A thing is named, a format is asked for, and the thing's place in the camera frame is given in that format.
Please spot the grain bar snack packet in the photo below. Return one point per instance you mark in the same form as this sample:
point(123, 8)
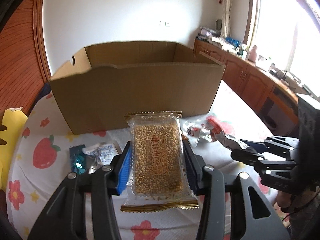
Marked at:
point(157, 178)

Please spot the white blue snack packet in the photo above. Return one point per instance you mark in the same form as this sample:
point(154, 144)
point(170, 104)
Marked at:
point(100, 154)

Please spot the window with wooden frame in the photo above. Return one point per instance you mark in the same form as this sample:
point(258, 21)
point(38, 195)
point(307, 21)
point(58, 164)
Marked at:
point(287, 37)

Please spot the strawberry print bed sheet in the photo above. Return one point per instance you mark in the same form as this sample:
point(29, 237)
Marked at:
point(41, 161)

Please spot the small desk fan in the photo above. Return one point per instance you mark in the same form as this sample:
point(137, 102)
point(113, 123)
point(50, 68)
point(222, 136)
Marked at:
point(218, 25)

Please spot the pink thermos bottle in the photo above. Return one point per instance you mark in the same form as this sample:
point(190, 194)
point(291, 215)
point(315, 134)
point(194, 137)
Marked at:
point(253, 54)

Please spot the person's right hand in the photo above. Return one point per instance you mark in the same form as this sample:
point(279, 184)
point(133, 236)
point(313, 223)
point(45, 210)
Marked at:
point(290, 203)

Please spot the patterned curtain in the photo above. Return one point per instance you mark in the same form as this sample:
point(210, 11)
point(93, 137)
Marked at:
point(226, 18)

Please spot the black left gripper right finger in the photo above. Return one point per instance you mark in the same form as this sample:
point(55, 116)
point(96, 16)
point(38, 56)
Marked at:
point(193, 169)

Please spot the wooden headboard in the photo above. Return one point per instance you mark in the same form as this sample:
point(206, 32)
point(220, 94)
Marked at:
point(24, 65)

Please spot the wooden cabinet row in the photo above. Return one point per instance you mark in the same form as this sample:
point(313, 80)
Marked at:
point(274, 103)

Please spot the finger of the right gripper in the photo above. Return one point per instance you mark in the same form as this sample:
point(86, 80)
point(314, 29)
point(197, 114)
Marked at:
point(257, 146)
point(248, 158)

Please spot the red white snack packet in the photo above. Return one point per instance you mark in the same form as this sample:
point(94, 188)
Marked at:
point(208, 130)

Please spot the teal foil candy packet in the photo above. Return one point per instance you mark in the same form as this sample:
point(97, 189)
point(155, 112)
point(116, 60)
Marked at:
point(77, 159)

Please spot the brown cardboard box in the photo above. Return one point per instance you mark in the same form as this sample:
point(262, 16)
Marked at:
point(103, 82)

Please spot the yellow plush toy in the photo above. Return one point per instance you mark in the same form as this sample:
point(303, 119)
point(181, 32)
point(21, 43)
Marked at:
point(12, 123)

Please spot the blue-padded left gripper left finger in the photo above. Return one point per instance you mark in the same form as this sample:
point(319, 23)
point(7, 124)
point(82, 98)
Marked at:
point(124, 172)

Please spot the copper foil candy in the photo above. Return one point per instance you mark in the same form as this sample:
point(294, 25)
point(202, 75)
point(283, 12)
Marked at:
point(184, 137)

